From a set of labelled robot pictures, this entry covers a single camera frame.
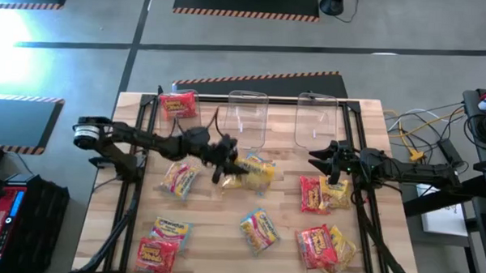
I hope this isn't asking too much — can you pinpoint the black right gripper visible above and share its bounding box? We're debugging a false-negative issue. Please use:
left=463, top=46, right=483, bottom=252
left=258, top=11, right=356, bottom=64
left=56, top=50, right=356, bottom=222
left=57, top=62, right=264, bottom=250
left=307, top=138, right=365, bottom=187

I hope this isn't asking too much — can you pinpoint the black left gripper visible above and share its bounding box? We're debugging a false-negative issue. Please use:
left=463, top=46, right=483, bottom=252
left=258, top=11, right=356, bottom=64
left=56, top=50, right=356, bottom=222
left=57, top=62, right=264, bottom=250
left=200, top=134, right=252, bottom=186

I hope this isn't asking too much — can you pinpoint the yellow Maruchan ramen pack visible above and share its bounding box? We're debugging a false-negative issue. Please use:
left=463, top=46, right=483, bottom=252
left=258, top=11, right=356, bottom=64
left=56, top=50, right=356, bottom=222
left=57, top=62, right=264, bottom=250
left=235, top=154, right=277, bottom=183
left=220, top=173, right=249, bottom=191
left=321, top=224, right=359, bottom=273
left=318, top=176, right=352, bottom=211

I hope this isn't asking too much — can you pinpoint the red Saucy Noods pack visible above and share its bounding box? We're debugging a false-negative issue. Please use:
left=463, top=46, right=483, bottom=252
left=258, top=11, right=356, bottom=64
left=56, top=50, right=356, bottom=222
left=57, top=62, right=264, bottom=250
left=298, top=174, right=331, bottom=215
left=134, top=237, right=181, bottom=273
left=159, top=90, right=199, bottom=120
left=293, top=223, right=341, bottom=271

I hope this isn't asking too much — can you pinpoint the blue Maruchan ramen pack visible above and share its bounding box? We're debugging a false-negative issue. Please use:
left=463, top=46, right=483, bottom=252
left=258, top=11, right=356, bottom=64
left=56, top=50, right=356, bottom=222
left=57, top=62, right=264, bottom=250
left=148, top=216, right=194, bottom=249
left=158, top=160, right=201, bottom=202
left=242, top=152, right=278, bottom=198
left=238, top=207, right=283, bottom=257

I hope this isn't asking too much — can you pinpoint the clear plastic bin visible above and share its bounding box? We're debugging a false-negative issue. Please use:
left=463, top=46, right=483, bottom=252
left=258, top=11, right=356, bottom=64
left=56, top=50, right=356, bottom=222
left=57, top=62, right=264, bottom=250
left=156, top=87, right=204, bottom=141
left=221, top=89, right=271, bottom=152
left=293, top=92, right=341, bottom=153

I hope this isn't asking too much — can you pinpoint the black power brick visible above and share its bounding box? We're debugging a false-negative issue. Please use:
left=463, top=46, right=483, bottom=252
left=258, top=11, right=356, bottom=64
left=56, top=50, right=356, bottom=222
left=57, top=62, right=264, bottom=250
left=435, top=137, right=467, bottom=169

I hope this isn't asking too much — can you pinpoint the black desk leg bar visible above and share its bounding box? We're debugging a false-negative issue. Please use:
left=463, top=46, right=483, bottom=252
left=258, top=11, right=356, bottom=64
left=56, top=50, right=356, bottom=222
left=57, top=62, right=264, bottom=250
left=402, top=172, right=486, bottom=222

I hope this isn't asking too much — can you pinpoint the white paper box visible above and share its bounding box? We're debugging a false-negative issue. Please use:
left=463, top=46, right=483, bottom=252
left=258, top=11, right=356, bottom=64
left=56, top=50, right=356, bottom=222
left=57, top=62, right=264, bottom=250
left=414, top=182, right=472, bottom=237

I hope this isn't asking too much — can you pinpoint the grey side desk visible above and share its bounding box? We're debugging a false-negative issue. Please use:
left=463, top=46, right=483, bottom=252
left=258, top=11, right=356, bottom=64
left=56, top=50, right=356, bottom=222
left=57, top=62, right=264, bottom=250
left=459, top=87, right=486, bottom=170

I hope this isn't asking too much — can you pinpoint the black crate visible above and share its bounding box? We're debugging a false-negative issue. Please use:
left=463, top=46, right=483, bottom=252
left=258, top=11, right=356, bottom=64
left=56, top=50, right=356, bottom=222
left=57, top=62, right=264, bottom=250
left=1, top=172, right=71, bottom=273

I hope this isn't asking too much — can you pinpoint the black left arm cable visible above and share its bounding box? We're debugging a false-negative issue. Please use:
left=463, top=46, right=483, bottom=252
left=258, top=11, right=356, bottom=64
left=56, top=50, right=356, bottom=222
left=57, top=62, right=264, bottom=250
left=168, top=104, right=227, bottom=139

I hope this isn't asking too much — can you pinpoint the black aluminium rig frame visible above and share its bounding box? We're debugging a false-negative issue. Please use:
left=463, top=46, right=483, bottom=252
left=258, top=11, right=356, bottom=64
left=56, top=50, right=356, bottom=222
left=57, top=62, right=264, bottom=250
left=72, top=88, right=426, bottom=273

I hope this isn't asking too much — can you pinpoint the yellow cable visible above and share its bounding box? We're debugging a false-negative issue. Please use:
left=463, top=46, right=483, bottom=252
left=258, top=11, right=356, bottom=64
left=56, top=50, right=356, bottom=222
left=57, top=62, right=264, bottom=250
left=382, top=105, right=466, bottom=164

